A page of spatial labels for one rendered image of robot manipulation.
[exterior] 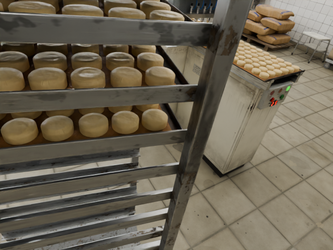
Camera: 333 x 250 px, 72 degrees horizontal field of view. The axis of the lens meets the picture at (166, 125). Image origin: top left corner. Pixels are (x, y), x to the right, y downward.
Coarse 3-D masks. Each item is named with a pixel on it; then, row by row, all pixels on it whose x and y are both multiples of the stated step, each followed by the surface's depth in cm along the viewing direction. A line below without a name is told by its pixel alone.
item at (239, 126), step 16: (192, 48) 170; (192, 64) 174; (192, 80) 179; (240, 80) 140; (288, 80) 144; (224, 96) 154; (240, 96) 143; (256, 96) 133; (176, 112) 210; (224, 112) 158; (240, 112) 146; (256, 112) 145; (272, 112) 158; (224, 128) 162; (240, 128) 150; (256, 128) 159; (208, 144) 182; (224, 144) 166; (240, 144) 161; (256, 144) 177; (208, 160) 192; (224, 160) 170; (240, 160) 178
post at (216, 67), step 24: (240, 0) 26; (216, 24) 29; (240, 24) 28; (216, 48) 29; (216, 72) 31; (216, 96) 34; (192, 120) 38; (192, 144) 39; (192, 168) 43; (168, 216) 56; (168, 240) 61
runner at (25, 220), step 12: (144, 192) 54; (156, 192) 54; (168, 192) 52; (84, 204) 49; (96, 204) 47; (108, 204) 48; (120, 204) 49; (132, 204) 50; (24, 216) 46; (36, 216) 43; (48, 216) 44; (60, 216) 45; (72, 216) 47; (0, 228) 42; (12, 228) 43
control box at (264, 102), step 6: (276, 84) 137; (282, 84) 139; (288, 84) 140; (264, 90) 133; (270, 90) 131; (276, 90) 135; (282, 90) 140; (288, 90) 144; (264, 96) 134; (270, 96) 135; (276, 96) 140; (264, 102) 136; (270, 102) 140; (276, 102) 144; (258, 108) 140; (264, 108) 141
